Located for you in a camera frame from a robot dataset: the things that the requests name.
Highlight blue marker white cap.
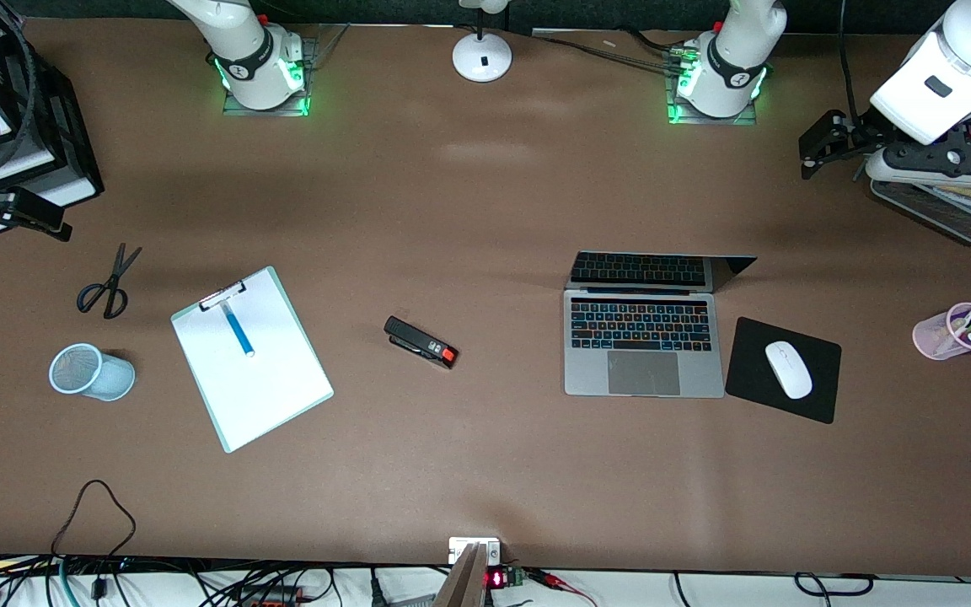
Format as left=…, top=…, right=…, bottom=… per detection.
left=219, top=301, right=256, bottom=358

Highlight silver laptop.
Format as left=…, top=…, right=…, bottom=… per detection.
left=563, top=250, right=759, bottom=399

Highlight black stacked document tray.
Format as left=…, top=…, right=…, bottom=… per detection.
left=0, top=17, right=105, bottom=212

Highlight black scissors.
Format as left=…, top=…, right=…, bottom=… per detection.
left=76, top=243, right=143, bottom=320

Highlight blue mesh pen cup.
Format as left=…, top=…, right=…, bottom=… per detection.
left=49, top=342, right=137, bottom=402

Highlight pink translucent pen cup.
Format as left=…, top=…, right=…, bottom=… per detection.
left=912, top=302, right=971, bottom=362

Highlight white computer mouse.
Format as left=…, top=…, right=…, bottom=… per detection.
left=764, top=340, right=814, bottom=400

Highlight black mouse pad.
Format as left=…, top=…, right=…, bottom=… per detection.
left=724, top=316, right=843, bottom=425

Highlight green clipboard with white paper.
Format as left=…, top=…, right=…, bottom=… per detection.
left=170, top=266, right=335, bottom=454

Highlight white round lamp base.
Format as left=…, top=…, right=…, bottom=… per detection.
left=452, top=0, right=513, bottom=83

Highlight black stapler orange tip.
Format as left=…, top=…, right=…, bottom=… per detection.
left=384, top=315, right=459, bottom=370

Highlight grey hub orange ports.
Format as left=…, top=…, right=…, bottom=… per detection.
left=237, top=585, right=301, bottom=607

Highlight grey wire mesh tray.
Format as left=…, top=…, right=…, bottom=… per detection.
left=869, top=169, right=971, bottom=247

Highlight black power cable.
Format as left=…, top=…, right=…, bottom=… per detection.
left=532, top=30, right=697, bottom=73

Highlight black looped cable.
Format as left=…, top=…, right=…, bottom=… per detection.
left=51, top=480, right=137, bottom=559

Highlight white mounting bracket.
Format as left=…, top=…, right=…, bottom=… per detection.
left=448, top=537, right=502, bottom=566

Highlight red black wire lead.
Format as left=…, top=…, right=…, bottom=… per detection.
left=528, top=569, right=598, bottom=607

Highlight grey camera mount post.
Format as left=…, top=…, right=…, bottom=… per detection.
left=433, top=544, right=491, bottom=607

